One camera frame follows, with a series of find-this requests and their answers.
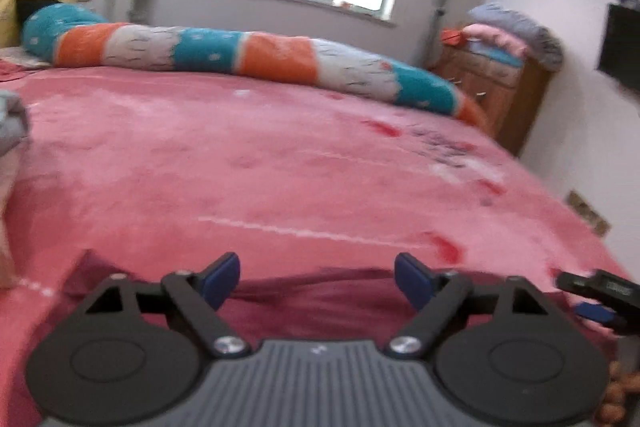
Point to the row of wall sockets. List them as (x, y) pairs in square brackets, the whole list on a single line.
[(587, 212)]

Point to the long colourful bolster pillow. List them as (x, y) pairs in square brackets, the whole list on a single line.
[(275, 52)]

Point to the grey cloth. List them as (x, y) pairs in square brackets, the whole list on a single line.
[(12, 117)]

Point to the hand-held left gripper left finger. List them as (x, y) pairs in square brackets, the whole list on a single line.
[(220, 279)]

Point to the black wall television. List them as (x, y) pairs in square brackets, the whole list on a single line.
[(622, 47)]

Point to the wooden cabinet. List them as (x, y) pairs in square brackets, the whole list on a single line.
[(505, 102)]

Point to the folded grey blanket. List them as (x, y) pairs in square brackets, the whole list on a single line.
[(530, 29)]

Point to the folded teal blanket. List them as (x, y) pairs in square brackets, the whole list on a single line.
[(500, 57)]

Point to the folded pink blanket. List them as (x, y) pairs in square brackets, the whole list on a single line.
[(495, 36)]

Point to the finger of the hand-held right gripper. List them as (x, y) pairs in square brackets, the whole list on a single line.
[(595, 312), (575, 282)]

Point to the red box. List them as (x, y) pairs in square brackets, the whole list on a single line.
[(452, 37)]

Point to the maroon down jacket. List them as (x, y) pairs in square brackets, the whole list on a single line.
[(320, 307)]

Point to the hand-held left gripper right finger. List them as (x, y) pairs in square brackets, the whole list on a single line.
[(412, 282)]

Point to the pink printed blanket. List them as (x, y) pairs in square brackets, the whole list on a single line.
[(250, 157)]

